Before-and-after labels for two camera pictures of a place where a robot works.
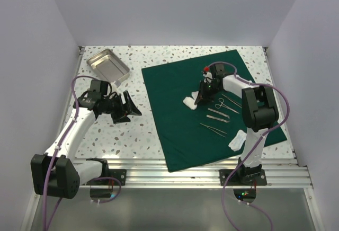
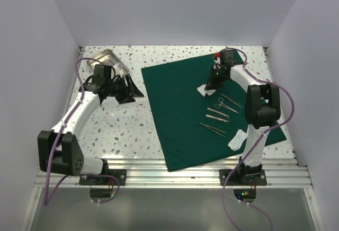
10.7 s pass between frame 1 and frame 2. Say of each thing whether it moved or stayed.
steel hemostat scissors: stayed
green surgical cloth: stayed
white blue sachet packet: stayed
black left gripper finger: moved
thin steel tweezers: stayed
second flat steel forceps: stayed
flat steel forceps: stayed
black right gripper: moved
